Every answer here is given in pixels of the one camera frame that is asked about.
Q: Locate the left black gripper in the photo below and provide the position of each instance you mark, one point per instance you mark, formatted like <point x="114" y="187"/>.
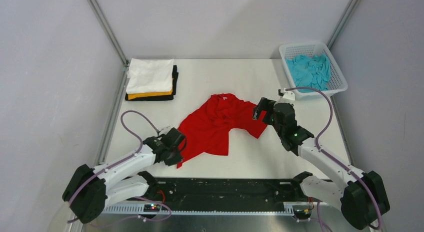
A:
<point x="177" y="159"/>

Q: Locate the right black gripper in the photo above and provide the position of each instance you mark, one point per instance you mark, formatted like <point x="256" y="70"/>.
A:
<point x="265" y="104"/>

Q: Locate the red t shirt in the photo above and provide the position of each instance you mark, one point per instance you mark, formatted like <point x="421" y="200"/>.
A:
<point x="207" y="128"/>

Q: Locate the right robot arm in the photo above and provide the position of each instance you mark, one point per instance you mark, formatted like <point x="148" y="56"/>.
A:
<point x="341" y="181"/>

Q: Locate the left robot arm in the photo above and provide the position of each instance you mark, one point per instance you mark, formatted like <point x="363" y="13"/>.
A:
<point x="109" y="181"/>

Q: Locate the yellow folded t shirt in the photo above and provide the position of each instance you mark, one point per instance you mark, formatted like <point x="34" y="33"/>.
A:
<point x="154" y="96"/>

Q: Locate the white plastic basket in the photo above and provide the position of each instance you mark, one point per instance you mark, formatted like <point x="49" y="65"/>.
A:
<point x="337" y="81"/>

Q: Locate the blue t shirt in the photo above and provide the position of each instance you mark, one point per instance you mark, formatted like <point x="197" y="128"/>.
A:
<point x="314" y="72"/>

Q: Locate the left controller board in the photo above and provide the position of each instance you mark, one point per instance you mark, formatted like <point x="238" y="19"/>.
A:
<point x="151" y="208"/>

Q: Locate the controller board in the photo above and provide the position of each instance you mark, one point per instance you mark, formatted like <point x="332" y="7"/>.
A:
<point x="151" y="208"/>
<point x="302" y="215"/>

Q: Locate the white folded t shirt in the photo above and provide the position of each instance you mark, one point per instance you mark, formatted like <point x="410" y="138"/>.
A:
<point x="147" y="76"/>

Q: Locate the right controller board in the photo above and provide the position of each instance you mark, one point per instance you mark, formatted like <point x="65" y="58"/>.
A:
<point x="302" y="215"/>

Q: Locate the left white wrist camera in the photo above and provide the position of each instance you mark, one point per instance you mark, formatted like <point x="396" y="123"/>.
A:
<point x="163" y="131"/>

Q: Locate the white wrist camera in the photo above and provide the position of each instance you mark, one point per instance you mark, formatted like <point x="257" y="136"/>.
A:
<point x="163" y="131"/>
<point x="286" y="96"/>

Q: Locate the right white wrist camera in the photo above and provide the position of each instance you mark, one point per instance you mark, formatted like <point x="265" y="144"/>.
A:
<point x="286" y="96"/>

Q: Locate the aluminium frame rail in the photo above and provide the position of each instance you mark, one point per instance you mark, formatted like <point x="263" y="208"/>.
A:
<point x="359" y="202"/>

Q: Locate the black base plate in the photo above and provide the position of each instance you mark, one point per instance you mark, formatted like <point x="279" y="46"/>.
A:
<point x="203" y="195"/>

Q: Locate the right corner aluminium post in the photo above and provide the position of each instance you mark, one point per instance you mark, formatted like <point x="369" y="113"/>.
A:
<point x="342" y="22"/>

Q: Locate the corner aluminium post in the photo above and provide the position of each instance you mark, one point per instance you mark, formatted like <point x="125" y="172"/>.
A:
<point x="105" y="25"/>
<point x="342" y="22"/>

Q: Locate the left corner aluminium post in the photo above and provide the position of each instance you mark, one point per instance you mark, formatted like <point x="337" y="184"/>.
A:
<point x="105" y="25"/>

